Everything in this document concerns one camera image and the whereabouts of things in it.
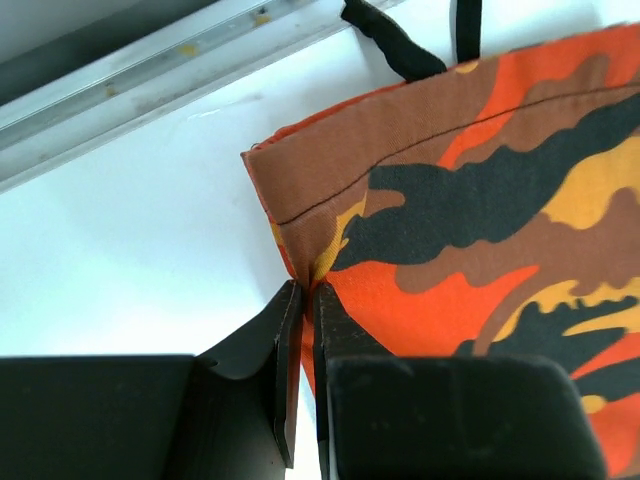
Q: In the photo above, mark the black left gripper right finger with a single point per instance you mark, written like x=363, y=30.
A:
x=381, y=416

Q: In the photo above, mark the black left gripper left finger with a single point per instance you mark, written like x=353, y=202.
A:
x=227, y=413

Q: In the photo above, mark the orange camouflage trousers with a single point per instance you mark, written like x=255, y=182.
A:
x=487, y=209

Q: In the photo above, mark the aluminium frame rail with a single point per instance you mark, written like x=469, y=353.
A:
x=134, y=61

